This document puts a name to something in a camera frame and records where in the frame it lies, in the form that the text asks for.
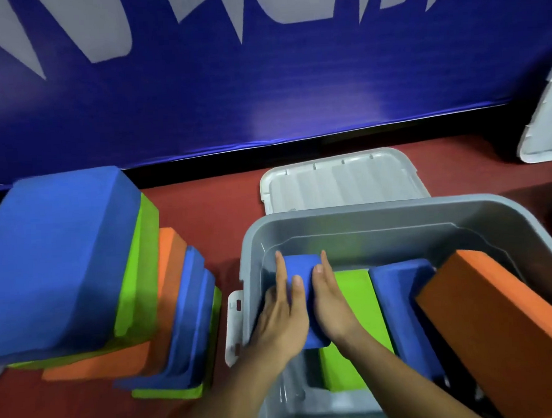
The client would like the white plastic bin lid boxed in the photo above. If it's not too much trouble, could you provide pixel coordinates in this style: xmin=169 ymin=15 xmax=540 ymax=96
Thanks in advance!
xmin=511 ymin=47 xmax=552 ymax=165
xmin=258 ymin=145 xmax=432 ymax=216

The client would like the person's left forearm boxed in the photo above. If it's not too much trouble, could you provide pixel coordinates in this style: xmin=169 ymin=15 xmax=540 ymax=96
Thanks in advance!
xmin=161 ymin=347 xmax=302 ymax=418

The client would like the white bin latch handle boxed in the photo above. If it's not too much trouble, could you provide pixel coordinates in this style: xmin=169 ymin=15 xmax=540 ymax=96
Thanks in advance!
xmin=221 ymin=290 xmax=248 ymax=368

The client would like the grey plastic storage bin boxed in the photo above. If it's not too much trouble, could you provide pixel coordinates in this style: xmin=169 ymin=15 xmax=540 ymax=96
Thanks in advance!
xmin=235 ymin=190 xmax=552 ymax=418

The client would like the person's right forearm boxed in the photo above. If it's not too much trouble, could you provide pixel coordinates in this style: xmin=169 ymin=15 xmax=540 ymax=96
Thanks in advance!
xmin=336 ymin=327 xmax=487 ymax=418

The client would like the person's left hand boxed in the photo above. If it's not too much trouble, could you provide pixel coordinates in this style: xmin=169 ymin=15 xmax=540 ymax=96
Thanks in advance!
xmin=240 ymin=249 xmax=312 ymax=364

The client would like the green foam block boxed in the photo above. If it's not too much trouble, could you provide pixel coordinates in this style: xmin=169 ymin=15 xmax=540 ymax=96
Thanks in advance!
xmin=315 ymin=267 xmax=397 ymax=394
xmin=125 ymin=285 xmax=228 ymax=403
xmin=0 ymin=192 xmax=168 ymax=372

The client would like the large blue foam block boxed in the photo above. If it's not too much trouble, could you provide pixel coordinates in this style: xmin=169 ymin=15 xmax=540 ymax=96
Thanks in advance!
xmin=0 ymin=164 xmax=151 ymax=365

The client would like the small blue foam block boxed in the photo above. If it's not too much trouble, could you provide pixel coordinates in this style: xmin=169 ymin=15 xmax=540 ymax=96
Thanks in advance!
xmin=255 ymin=253 xmax=333 ymax=352

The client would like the person's right hand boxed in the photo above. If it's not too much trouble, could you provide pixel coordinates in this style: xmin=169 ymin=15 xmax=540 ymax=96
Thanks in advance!
xmin=309 ymin=247 xmax=373 ymax=354

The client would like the blue banner with white shapes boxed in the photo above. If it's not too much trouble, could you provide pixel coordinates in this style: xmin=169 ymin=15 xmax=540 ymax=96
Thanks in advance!
xmin=0 ymin=0 xmax=552 ymax=194

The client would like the orange foam block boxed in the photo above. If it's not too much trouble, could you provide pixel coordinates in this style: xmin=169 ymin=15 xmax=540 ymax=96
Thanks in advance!
xmin=34 ymin=226 xmax=196 ymax=383
xmin=412 ymin=245 xmax=552 ymax=418

